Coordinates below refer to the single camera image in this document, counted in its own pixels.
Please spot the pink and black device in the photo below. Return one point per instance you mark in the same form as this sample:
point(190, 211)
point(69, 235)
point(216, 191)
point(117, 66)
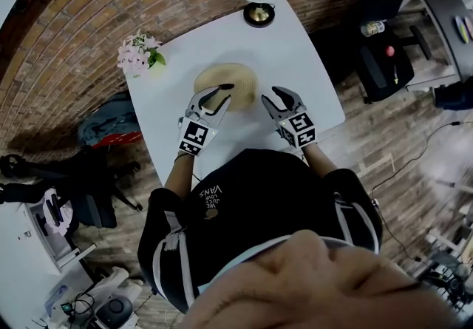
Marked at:
point(55, 209)

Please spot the person's black shirt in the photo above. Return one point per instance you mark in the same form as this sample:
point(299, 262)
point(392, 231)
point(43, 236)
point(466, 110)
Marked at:
point(266, 202)

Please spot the black office chair with armrests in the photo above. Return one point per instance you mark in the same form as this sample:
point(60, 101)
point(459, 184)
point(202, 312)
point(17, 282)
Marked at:
point(384, 72)

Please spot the pink flowers in white vase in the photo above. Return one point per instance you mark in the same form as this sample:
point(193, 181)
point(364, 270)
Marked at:
point(135, 55)

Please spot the dark desk white frame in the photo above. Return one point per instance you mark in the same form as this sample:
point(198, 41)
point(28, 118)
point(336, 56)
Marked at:
point(443, 9)

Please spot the person's right forearm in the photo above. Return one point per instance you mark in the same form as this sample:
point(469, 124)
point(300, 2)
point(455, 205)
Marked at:
point(318, 161)

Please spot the small red ball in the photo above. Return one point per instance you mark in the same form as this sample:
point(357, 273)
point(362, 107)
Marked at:
point(390, 50)

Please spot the clear plastic bottle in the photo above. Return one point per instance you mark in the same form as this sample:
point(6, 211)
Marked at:
point(372, 28)

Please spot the person's face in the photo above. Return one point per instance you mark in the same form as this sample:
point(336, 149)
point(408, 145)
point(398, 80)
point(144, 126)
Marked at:
point(314, 283)

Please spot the black round device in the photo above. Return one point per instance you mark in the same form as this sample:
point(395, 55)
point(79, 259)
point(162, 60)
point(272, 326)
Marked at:
point(115, 307)

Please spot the yellow pen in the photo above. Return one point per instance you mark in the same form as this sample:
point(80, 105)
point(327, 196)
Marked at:
point(395, 75)

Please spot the person's left forearm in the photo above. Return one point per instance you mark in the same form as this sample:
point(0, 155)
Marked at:
point(179, 176)

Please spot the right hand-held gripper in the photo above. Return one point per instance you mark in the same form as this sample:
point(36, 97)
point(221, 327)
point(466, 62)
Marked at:
point(299, 129)

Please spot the white cabinet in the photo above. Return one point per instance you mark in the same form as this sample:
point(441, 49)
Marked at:
point(18, 264)

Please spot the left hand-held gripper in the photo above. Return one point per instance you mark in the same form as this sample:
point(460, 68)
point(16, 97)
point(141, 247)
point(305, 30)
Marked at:
point(196, 135)

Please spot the blue and red bag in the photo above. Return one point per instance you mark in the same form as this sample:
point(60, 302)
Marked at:
point(107, 117)

